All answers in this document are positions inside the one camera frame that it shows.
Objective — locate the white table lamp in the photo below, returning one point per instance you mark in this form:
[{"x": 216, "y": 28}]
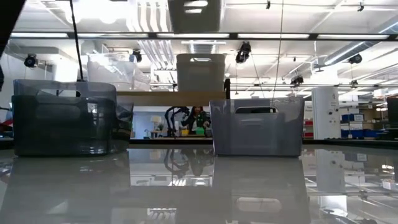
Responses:
[{"x": 155, "y": 119}]

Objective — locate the person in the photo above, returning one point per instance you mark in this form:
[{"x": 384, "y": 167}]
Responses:
[{"x": 196, "y": 119}]

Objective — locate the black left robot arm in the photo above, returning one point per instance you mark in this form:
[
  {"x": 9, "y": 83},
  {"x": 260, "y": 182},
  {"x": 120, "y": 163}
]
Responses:
[{"x": 7, "y": 15}]

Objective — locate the black background robot arm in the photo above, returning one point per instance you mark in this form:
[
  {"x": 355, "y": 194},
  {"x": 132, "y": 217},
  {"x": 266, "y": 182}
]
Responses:
[{"x": 172, "y": 119}]

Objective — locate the blue storage box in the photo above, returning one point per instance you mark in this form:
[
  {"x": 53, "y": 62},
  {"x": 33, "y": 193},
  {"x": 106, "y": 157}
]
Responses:
[
  {"x": 353, "y": 117},
  {"x": 360, "y": 133}
]

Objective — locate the black overhead rail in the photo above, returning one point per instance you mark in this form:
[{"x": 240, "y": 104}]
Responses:
[{"x": 231, "y": 35}]

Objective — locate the long silver air duct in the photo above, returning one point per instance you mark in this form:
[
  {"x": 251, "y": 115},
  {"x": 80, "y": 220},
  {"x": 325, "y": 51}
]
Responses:
[{"x": 351, "y": 51}]

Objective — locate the wooden shelf with black legs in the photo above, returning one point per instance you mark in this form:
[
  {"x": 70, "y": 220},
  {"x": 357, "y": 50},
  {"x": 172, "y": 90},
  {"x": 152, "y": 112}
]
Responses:
[{"x": 155, "y": 98}]

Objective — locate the white pillar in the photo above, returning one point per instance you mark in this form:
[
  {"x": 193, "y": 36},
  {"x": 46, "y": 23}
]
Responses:
[{"x": 325, "y": 109}]

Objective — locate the green bin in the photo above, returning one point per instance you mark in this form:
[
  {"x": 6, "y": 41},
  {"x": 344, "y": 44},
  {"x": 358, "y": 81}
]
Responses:
[{"x": 200, "y": 131}]

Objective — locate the black hanging spotlight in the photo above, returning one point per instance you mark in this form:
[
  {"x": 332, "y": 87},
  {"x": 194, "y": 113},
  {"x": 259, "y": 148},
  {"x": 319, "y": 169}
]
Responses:
[
  {"x": 355, "y": 58},
  {"x": 31, "y": 61},
  {"x": 243, "y": 53},
  {"x": 136, "y": 56},
  {"x": 297, "y": 81}
]

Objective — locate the clear plastic basket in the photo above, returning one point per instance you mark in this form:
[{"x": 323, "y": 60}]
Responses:
[{"x": 102, "y": 82}]

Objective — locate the yellow bin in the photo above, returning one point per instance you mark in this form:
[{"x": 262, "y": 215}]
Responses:
[{"x": 185, "y": 132}]

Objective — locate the silver corrugated duct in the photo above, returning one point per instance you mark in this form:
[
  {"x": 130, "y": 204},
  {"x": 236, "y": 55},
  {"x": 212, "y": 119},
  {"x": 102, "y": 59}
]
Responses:
[{"x": 202, "y": 48}]

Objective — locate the black aluminium table frame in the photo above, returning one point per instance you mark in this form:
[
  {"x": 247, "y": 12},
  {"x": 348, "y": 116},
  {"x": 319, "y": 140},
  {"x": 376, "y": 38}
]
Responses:
[{"x": 171, "y": 141}]

